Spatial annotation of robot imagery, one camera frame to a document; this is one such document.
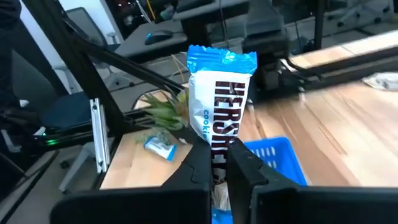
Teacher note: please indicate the grey side table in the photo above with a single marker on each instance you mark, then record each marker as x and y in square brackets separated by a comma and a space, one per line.
[140, 40]

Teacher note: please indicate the grey mesh office chair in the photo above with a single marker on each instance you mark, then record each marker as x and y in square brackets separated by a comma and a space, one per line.
[87, 28]

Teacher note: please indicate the silver aluminium bracket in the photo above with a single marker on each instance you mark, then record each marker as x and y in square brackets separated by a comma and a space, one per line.
[100, 133]

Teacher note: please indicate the white wrapped candy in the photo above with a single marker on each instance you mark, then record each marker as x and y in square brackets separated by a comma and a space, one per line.
[383, 81]

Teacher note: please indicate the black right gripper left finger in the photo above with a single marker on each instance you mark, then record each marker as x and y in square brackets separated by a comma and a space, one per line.
[155, 205]

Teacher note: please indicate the black aluminium table frame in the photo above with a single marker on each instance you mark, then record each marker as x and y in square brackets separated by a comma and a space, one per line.
[77, 62]

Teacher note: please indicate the small green potted plant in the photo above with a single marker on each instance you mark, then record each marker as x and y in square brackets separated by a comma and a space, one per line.
[168, 113]

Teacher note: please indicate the blue plastic basket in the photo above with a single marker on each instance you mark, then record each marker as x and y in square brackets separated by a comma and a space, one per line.
[280, 155]

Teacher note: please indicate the black computer mouse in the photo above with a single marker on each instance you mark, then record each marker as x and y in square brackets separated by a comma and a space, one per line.
[158, 36]

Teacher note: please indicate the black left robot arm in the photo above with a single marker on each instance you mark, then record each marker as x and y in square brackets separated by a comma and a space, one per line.
[264, 53]

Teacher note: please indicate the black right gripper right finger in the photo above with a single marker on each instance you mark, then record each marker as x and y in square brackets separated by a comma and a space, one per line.
[295, 205]

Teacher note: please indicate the blue white chocolate bar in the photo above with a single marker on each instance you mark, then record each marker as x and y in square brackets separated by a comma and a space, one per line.
[160, 148]
[217, 93]

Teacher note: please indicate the office chair with blue seat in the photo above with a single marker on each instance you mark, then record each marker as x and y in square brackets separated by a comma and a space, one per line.
[68, 109]

